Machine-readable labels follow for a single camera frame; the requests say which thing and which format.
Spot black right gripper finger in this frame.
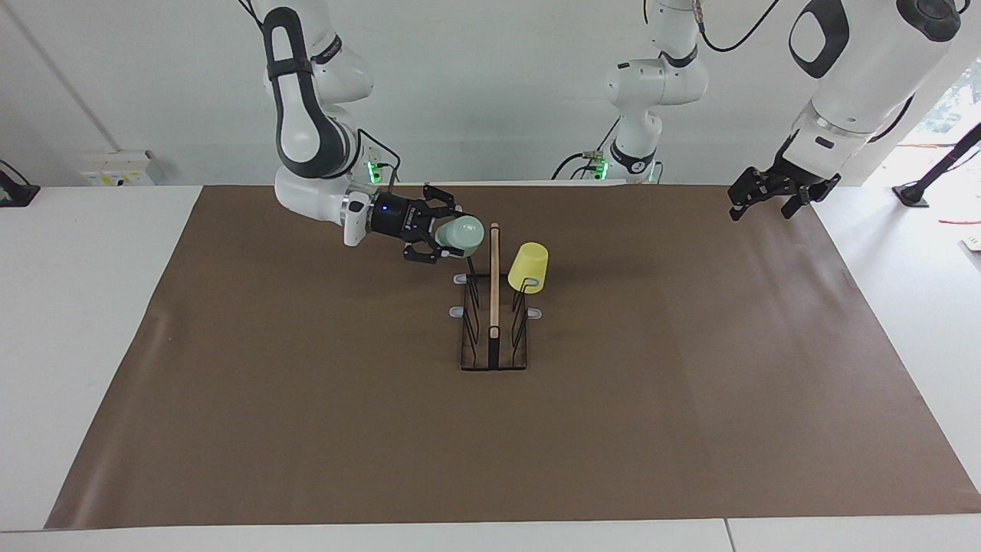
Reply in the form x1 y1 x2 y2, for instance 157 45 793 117
422 186 461 219
404 238 453 265

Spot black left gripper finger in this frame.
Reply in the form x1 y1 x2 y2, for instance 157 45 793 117
728 169 771 222
780 188 817 220

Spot pale green plastic cup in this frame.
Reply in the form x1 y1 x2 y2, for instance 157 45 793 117
435 215 485 257

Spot yellow plastic cup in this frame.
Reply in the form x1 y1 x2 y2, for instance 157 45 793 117
507 242 550 294

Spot black tripod stand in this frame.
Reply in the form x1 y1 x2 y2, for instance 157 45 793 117
893 123 981 208

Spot brown table mat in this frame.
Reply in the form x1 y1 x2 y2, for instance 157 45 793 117
44 184 981 530

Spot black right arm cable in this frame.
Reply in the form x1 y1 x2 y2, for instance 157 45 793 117
356 129 402 189

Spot black wire cup rack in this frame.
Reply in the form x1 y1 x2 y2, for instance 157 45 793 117
448 223 543 373

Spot black arm base cable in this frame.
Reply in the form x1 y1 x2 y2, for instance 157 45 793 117
552 119 618 182

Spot black hanging cable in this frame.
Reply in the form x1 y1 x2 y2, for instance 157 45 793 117
692 0 784 54

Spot white wall socket box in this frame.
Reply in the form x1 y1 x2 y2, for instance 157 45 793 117
80 151 166 187

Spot black clamp mount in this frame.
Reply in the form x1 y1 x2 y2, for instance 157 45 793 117
0 159 41 208

